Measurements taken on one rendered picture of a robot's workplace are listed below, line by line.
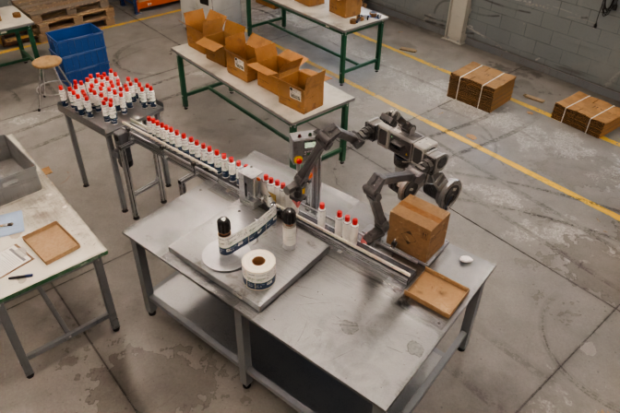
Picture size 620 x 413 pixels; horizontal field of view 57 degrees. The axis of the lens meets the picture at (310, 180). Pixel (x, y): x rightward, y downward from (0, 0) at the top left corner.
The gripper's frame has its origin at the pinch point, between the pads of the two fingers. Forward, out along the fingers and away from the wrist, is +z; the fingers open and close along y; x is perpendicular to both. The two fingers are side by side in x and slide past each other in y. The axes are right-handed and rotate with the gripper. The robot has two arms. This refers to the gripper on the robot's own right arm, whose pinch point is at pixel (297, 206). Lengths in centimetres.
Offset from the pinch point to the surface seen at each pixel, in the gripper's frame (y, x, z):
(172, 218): -73, -49, 18
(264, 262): 18, -52, 2
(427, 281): 94, 12, 20
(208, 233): -38, -47, 13
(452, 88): -79, 398, 87
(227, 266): -5, -62, 12
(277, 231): -4.2, -16.6, 13.6
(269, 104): -140, 125, 22
